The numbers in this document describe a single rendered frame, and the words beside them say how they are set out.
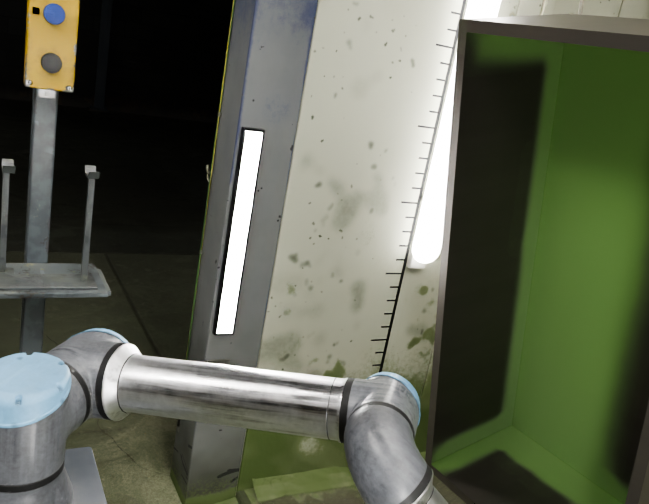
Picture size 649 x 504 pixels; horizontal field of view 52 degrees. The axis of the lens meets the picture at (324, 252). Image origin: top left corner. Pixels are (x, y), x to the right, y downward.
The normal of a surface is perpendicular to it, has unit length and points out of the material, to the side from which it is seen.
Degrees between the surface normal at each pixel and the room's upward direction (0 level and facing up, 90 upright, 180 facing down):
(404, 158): 90
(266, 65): 90
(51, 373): 5
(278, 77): 90
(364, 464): 72
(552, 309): 102
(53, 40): 90
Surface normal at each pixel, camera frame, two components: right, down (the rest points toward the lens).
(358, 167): 0.45, 0.34
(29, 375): 0.15, -0.92
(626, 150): -0.84, 0.21
